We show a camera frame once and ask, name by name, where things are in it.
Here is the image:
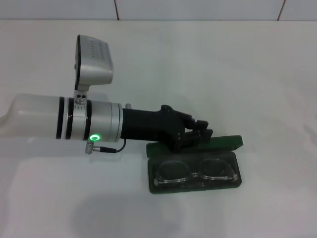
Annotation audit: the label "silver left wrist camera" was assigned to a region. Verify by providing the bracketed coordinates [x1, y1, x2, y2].
[74, 34, 115, 92]

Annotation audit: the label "left gripper grey cable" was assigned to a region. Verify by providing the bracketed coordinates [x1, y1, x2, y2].
[85, 138, 127, 155]

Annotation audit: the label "green glasses case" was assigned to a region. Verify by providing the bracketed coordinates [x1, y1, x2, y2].
[145, 134, 245, 196]

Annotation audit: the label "clear white glasses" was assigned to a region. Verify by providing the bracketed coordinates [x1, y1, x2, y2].
[153, 157, 239, 187]

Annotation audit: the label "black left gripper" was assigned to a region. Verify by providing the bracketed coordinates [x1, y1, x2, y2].
[119, 104, 214, 152]

